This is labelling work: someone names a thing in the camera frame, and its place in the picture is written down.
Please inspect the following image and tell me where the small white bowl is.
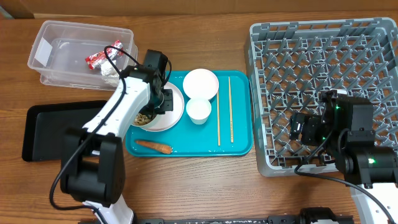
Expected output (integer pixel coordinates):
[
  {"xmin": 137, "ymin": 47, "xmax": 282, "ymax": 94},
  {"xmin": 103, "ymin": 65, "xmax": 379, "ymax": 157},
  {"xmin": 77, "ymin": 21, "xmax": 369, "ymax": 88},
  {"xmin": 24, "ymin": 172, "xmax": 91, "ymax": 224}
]
[{"xmin": 132, "ymin": 113, "xmax": 161, "ymax": 128}]

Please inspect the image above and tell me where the white cup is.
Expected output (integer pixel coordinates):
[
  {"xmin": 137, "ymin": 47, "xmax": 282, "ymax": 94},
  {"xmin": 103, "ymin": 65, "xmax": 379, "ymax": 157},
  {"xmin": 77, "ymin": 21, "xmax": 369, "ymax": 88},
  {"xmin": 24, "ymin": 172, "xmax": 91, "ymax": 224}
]
[{"xmin": 186, "ymin": 98, "xmax": 211, "ymax": 124}]

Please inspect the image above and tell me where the large white bowl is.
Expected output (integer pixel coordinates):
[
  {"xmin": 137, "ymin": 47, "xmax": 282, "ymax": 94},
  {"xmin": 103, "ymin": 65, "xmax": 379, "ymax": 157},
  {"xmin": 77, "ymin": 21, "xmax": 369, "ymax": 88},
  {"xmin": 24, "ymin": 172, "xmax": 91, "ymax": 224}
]
[{"xmin": 183, "ymin": 68, "xmax": 219, "ymax": 100}]

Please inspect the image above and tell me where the red foil snack wrapper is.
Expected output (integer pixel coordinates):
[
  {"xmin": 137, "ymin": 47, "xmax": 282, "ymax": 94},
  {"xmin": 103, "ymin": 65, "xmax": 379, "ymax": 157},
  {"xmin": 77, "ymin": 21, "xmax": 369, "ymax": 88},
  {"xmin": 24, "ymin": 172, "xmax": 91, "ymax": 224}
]
[{"xmin": 85, "ymin": 40, "xmax": 123, "ymax": 70}]

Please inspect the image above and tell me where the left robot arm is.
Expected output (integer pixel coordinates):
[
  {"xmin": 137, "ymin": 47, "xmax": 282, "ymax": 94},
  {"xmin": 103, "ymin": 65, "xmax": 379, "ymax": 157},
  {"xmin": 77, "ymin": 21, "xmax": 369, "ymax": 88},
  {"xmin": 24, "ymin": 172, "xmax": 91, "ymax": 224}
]
[{"xmin": 49, "ymin": 50, "xmax": 173, "ymax": 223}]

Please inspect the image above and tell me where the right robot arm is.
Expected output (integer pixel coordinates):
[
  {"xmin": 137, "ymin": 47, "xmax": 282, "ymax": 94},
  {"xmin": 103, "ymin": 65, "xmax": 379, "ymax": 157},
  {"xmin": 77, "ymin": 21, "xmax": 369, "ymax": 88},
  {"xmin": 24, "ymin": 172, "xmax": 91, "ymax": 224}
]
[{"xmin": 289, "ymin": 89, "xmax": 397, "ymax": 223}]

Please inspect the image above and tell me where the grey dishwasher rack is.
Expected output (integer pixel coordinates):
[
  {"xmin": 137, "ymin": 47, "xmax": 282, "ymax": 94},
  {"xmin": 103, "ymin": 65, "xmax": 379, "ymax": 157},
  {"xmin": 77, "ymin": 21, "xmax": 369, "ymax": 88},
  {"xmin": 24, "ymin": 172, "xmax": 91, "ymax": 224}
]
[{"xmin": 245, "ymin": 17, "xmax": 397, "ymax": 177}]

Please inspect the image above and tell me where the white round plate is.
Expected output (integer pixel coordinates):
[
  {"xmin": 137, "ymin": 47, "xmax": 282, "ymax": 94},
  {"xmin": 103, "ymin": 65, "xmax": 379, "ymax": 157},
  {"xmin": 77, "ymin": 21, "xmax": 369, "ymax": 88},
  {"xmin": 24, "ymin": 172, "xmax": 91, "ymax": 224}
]
[{"xmin": 132, "ymin": 82, "xmax": 185, "ymax": 132}]

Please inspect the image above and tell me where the food scraps peanuts rice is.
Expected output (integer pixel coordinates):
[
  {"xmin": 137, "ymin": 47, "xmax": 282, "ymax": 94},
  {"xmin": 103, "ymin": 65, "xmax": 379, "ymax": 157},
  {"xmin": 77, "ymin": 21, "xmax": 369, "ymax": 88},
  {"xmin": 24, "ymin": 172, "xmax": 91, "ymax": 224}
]
[{"xmin": 133, "ymin": 113, "xmax": 155, "ymax": 126}]

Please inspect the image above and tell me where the orange carrot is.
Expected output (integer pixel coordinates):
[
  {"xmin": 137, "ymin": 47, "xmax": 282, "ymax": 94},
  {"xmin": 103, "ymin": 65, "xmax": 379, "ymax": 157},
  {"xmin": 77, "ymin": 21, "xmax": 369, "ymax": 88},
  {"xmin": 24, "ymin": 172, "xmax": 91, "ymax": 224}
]
[{"xmin": 135, "ymin": 140, "xmax": 172, "ymax": 154}]

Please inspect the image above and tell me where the left wooden chopstick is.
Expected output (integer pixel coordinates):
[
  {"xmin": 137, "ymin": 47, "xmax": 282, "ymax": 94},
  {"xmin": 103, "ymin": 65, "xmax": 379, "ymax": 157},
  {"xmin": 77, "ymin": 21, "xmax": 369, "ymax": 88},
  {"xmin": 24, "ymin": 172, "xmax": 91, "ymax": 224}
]
[{"xmin": 216, "ymin": 91, "xmax": 221, "ymax": 146}]

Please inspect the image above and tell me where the wooden chopstick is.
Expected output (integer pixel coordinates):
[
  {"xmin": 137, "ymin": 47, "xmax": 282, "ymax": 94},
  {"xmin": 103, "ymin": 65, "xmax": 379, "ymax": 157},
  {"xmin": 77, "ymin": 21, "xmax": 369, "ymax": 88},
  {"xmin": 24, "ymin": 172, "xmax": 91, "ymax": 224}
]
[
  {"xmin": 228, "ymin": 77, "xmax": 234, "ymax": 143},
  {"xmin": 216, "ymin": 91, "xmax": 221, "ymax": 146}
]

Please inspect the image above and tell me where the right wooden chopstick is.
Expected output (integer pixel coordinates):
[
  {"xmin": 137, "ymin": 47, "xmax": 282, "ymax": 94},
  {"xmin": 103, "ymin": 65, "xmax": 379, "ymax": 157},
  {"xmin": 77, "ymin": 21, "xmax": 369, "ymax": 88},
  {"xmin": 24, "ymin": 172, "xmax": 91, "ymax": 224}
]
[{"xmin": 228, "ymin": 77, "xmax": 234, "ymax": 143}]

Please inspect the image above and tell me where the teal serving tray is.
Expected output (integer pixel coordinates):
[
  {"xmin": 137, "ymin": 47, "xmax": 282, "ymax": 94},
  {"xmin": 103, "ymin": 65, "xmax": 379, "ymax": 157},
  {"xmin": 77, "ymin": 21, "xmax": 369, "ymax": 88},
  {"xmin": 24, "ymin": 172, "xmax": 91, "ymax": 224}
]
[{"xmin": 125, "ymin": 70, "xmax": 253, "ymax": 157}]

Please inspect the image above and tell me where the clear plastic bin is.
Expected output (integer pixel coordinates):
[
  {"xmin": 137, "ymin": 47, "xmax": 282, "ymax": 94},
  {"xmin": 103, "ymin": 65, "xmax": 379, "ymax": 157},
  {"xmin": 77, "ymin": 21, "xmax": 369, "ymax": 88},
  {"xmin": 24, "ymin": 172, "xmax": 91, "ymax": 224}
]
[{"xmin": 27, "ymin": 21, "xmax": 138, "ymax": 91}]

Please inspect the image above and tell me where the black tray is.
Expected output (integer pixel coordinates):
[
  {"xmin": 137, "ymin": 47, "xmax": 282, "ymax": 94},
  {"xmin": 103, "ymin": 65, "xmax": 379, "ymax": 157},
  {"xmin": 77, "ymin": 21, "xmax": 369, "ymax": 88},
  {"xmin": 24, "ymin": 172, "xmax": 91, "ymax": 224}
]
[{"xmin": 22, "ymin": 100, "xmax": 106, "ymax": 162}]

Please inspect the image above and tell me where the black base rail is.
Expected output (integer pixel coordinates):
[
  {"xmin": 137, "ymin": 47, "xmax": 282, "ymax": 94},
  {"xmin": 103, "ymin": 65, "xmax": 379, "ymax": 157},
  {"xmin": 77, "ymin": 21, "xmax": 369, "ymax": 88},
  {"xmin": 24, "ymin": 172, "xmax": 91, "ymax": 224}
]
[{"xmin": 134, "ymin": 207, "xmax": 354, "ymax": 224}]

